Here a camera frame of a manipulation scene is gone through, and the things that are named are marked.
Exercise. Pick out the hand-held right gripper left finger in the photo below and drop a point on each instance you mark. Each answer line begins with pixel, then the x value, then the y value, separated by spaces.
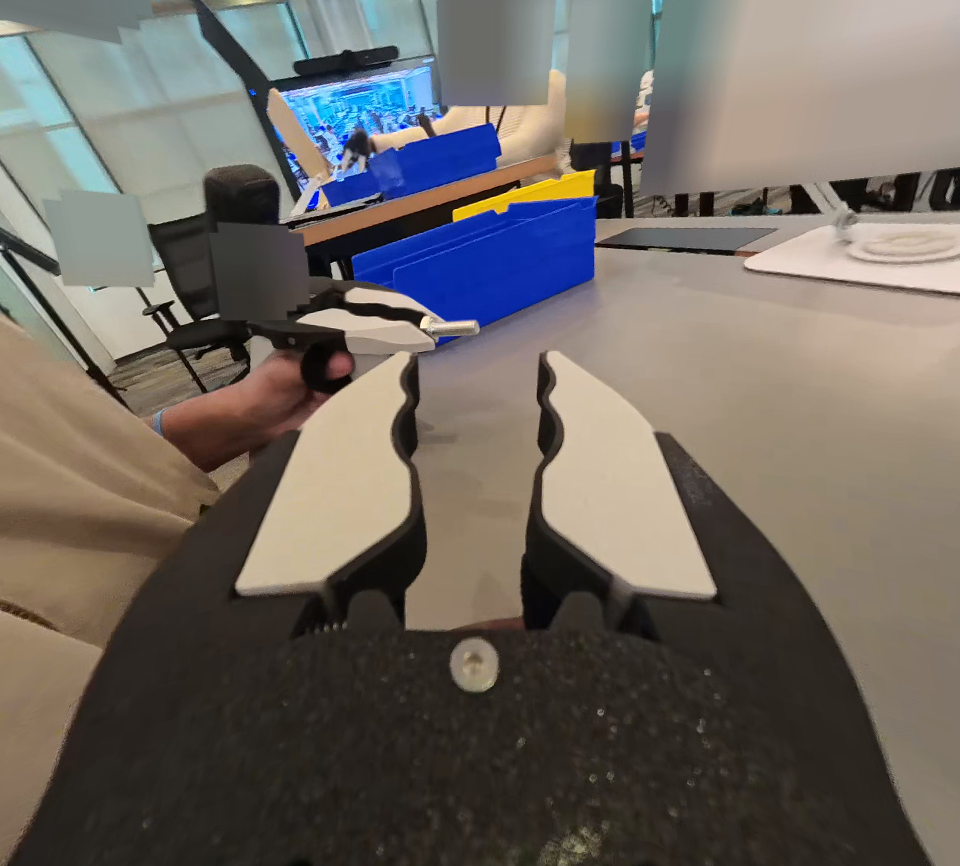
pixel 330 498

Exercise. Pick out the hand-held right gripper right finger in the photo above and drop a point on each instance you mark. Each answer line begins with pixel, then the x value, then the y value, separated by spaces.
pixel 622 498

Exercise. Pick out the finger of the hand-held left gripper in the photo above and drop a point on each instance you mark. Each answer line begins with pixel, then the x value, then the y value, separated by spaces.
pixel 375 333
pixel 375 297

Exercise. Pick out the silver hex bolt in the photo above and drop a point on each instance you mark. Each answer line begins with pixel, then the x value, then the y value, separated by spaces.
pixel 454 328

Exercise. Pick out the blue divided plastic bin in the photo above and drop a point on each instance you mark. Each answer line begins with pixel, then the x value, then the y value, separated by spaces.
pixel 495 273

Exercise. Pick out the person's left hand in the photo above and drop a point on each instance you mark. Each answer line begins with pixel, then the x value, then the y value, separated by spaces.
pixel 270 393

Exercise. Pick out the wooden document stand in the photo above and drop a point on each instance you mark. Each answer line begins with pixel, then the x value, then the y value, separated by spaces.
pixel 292 131

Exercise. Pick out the dark gadget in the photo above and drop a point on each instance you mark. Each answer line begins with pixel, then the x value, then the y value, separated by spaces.
pixel 356 150

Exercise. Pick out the flat screen monitor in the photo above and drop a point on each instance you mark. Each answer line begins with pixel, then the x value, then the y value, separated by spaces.
pixel 352 101

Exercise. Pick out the black video bar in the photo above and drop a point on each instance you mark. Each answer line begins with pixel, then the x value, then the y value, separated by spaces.
pixel 345 61

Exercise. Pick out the blue wristband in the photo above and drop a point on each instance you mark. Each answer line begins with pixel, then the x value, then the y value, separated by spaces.
pixel 157 422

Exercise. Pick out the yellow plastic bin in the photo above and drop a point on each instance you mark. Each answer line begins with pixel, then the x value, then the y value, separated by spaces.
pixel 540 195

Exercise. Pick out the black desk mat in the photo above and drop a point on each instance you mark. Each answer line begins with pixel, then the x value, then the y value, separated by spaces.
pixel 682 237

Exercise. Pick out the instruction board on white stand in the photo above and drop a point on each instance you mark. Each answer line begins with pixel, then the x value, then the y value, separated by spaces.
pixel 862 255

